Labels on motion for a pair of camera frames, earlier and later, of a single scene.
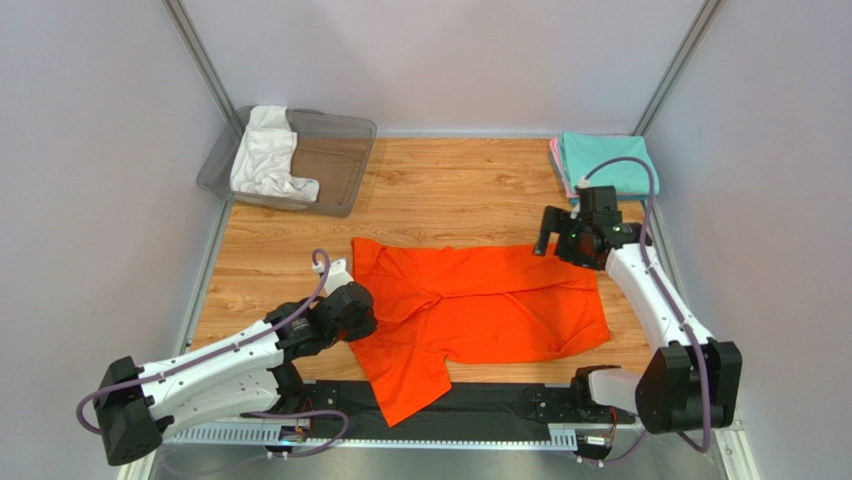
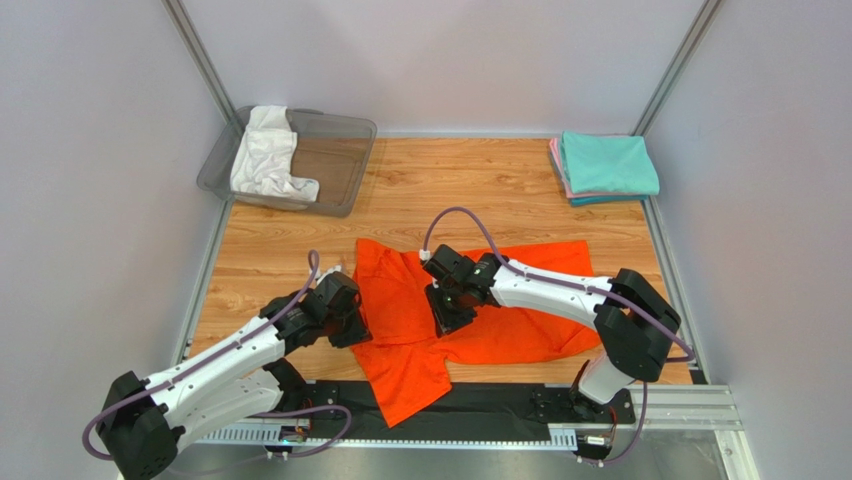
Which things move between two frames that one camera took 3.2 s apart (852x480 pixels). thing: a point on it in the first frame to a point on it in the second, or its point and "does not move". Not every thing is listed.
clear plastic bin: x=332 y=148 does not move
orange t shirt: x=441 y=305 does not move
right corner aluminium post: x=678 y=67 does not move
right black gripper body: x=559 y=226 to x=445 y=313
